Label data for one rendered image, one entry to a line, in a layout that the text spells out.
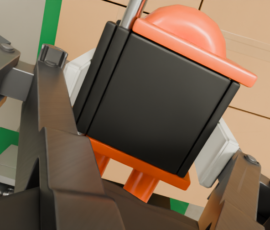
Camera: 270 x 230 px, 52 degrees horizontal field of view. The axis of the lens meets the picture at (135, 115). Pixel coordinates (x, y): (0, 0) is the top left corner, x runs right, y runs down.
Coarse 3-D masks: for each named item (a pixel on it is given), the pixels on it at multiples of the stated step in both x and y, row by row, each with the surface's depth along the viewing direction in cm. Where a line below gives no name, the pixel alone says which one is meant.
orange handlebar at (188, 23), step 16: (160, 16) 16; (176, 16) 16; (192, 16) 16; (208, 16) 16; (176, 32) 16; (192, 32) 16; (208, 32) 16; (208, 48) 16; (224, 48) 16; (96, 160) 19; (144, 176) 19; (144, 192) 20
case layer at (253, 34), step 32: (64, 0) 82; (96, 0) 82; (128, 0) 81; (160, 0) 80; (192, 0) 80; (224, 0) 79; (256, 0) 79; (64, 32) 85; (96, 32) 85; (224, 32) 82; (256, 32) 81; (256, 64) 85; (256, 96) 88; (256, 128) 92; (256, 160) 96; (160, 192) 103; (192, 192) 102
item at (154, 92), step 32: (160, 32) 15; (128, 64) 15; (160, 64) 15; (192, 64) 15; (224, 64) 15; (128, 96) 16; (160, 96) 16; (192, 96) 16; (224, 96) 16; (96, 128) 17; (128, 128) 17; (160, 128) 16; (192, 128) 16; (128, 160) 17; (160, 160) 17; (192, 160) 17
